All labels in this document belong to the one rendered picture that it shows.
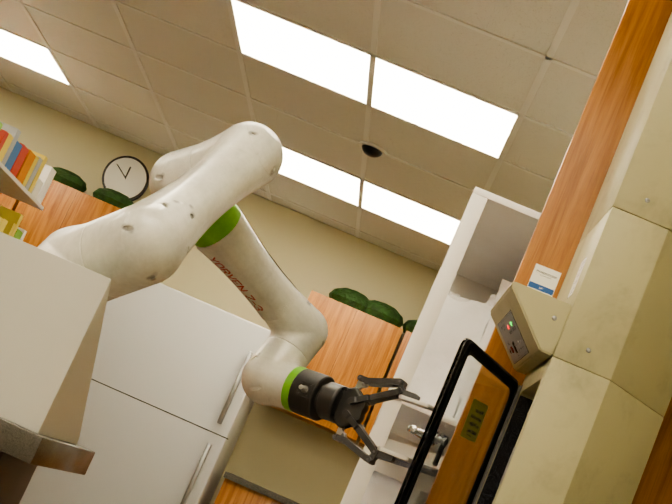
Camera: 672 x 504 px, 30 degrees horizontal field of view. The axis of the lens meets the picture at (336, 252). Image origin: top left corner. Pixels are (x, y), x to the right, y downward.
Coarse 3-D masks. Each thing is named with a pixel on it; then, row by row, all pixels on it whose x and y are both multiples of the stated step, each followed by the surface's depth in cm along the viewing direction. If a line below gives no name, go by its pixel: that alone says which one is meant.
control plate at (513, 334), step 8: (504, 320) 244; (512, 320) 237; (504, 328) 248; (512, 328) 240; (504, 336) 251; (512, 336) 243; (520, 336) 235; (520, 344) 238; (520, 352) 241; (528, 352) 234
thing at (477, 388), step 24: (456, 360) 227; (456, 384) 229; (480, 384) 238; (504, 384) 247; (456, 408) 232; (480, 408) 241; (504, 408) 250; (456, 432) 235; (480, 432) 243; (432, 456) 229; (456, 456) 237; (480, 456) 246; (432, 480) 231; (456, 480) 240
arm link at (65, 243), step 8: (80, 224) 203; (56, 232) 205; (64, 232) 202; (72, 232) 199; (80, 232) 198; (48, 240) 203; (56, 240) 201; (64, 240) 199; (72, 240) 198; (80, 240) 196; (40, 248) 201; (48, 248) 200; (56, 248) 199; (64, 248) 198; (72, 248) 197; (64, 256) 197; (72, 256) 196; (80, 256) 196; (80, 264) 196; (112, 296) 199
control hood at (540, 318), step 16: (512, 288) 226; (528, 288) 226; (496, 304) 248; (512, 304) 232; (528, 304) 225; (544, 304) 225; (560, 304) 225; (496, 320) 253; (528, 320) 225; (544, 320) 225; (560, 320) 225; (528, 336) 228; (544, 336) 224; (544, 352) 224; (528, 368) 246
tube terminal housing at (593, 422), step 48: (624, 240) 228; (576, 288) 231; (624, 288) 226; (576, 336) 224; (624, 336) 224; (528, 384) 243; (576, 384) 222; (624, 384) 226; (528, 432) 221; (576, 432) 221; (624, 432) 228; (528, 480) 219; (576, 480) 220; (624, 480) 229
